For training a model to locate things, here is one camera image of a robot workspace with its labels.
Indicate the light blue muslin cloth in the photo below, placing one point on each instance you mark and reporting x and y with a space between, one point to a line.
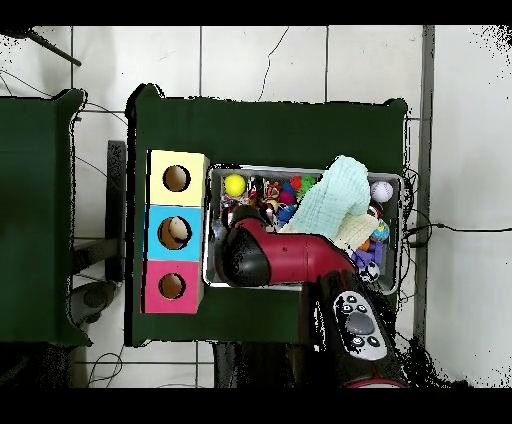
334 200

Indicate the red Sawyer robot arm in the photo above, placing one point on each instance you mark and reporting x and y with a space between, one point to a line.
288 256

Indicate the wooden box with three holes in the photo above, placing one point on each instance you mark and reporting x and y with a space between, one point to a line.
192 196

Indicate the yellow smiley ball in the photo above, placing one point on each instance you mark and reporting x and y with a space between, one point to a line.
234 185

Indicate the green spiky ball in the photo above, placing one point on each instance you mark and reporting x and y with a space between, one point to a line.
307 183

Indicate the cream knitted cloth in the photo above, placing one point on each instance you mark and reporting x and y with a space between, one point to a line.
356 234

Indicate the purple foam toy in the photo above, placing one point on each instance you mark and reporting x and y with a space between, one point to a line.
366 256

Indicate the globe print ball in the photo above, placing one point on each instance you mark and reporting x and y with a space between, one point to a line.
380 231

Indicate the white baseball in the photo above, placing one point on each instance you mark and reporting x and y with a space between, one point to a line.
381 191

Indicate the dark green side table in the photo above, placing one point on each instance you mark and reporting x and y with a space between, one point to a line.
32 200

